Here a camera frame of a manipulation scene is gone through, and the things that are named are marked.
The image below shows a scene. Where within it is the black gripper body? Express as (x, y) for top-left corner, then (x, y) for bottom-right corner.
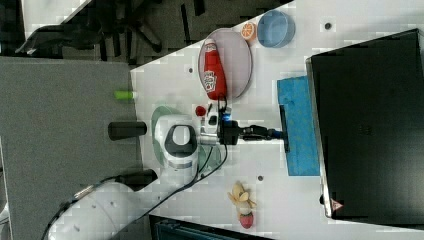
(217, 114), (245, 145)

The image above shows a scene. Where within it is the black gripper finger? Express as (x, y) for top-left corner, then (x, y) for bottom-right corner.
(247, 125), (281, 134)
(242, 134), (283, 141)

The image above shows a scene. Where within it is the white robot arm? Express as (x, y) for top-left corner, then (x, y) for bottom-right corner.
(43, 101), (287, 240)

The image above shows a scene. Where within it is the black robot base upper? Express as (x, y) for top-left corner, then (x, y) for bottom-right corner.
(108, 122), (147, 141)

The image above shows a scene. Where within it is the black robot base lower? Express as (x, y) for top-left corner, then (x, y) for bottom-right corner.
(116, 169), (158, 191)

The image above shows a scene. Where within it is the black toaster oven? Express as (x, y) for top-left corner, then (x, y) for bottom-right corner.
(306, 29), (424, 229)

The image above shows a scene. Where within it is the small red strawberry toy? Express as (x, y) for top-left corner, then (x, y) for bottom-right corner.
(195, 106), (206, 117)

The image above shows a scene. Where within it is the green cup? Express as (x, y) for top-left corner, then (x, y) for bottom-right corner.
(198, 146), (221, 173)

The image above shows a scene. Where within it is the red ketchup bottle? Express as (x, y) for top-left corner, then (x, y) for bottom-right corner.
(203, 39), (227, 100)

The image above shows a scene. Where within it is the peeled banana toy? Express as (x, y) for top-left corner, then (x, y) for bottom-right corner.
(227, 182), (256, 215)

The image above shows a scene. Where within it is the grey oval plate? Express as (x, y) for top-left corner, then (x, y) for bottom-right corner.
(207, 28), (252, 100)

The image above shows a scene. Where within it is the orange slice toy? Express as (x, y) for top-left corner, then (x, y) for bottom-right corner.
(240, 22), (257, 41)

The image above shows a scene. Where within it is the blue bowl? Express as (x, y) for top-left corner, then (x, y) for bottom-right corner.
(257, 10), (295, 48)

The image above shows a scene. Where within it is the green cylinder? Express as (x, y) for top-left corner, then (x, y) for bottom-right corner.
(114, 90), (137, 100)

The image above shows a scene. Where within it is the black office chair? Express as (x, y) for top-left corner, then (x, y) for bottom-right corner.
(14, 0), (208, 63)

